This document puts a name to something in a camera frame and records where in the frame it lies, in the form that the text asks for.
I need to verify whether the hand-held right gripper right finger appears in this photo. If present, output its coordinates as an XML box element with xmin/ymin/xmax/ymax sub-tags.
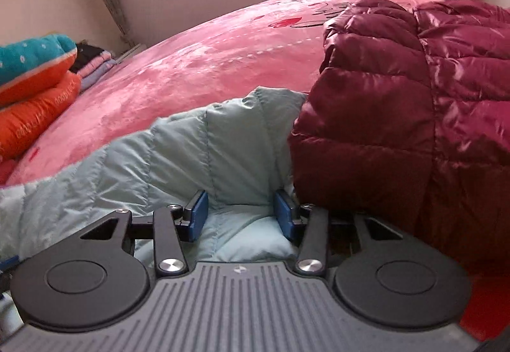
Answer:
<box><xmin>274</xmin><ymin>188</ymin><xmax>404</xmax><ymax>278</ymax></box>

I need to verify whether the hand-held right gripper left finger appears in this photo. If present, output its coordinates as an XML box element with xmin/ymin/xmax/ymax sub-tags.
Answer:
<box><xmin>79</xmin><ymin>190</ymin><xmax>210</xmax><ymax>279</ymax></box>

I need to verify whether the light green down jacket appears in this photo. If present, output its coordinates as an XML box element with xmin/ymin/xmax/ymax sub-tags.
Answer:
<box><xmin>0</xmin><ymin>87</ymin><xmax>309</xmax><ymax>263</ymax></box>

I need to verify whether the stack of folded clothes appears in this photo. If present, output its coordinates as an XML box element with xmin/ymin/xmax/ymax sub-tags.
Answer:
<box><xmin>74</xmin><ymin>42</ymin><xmax>116</xmax><ymax>92</ymax></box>

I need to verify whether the maroon down jacket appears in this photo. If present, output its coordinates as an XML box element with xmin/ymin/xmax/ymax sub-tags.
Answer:
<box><xmin>288</xmin><ymin>0</ymin><xmax>510</xmax><ymax>285</ymax></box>

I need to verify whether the pink plush blanket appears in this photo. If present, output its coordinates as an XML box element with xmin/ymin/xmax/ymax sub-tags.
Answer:
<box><xmin>0</xmin><ymin>0</ymin><xmax>510</xmax><ymax>341</ymax></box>

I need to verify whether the orange quilt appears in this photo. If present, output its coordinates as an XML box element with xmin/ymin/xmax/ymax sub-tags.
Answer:
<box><xmin>0</xmin><ymin>71</ymin><xmax>82</xmax><ymax>161</ymax></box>

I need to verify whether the teal dotted quilt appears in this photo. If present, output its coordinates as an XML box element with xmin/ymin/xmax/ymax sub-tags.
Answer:
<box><xmin>0</xmin><ymin>33</ymin><xmax>78</xmax><ymax>106</ymax></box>

